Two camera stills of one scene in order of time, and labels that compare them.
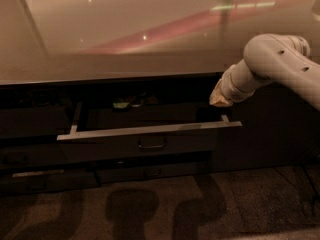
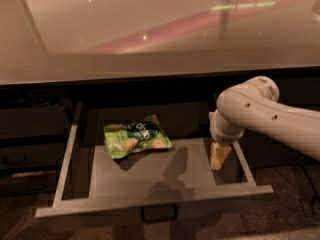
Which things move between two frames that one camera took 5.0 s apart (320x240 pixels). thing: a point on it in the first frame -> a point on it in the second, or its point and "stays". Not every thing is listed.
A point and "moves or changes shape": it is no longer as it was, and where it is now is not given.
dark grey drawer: [33, 122] stays
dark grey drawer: [108, 145] moves or changes shape
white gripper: [227, 88] -> [225, 137]
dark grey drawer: [37, 154] stays
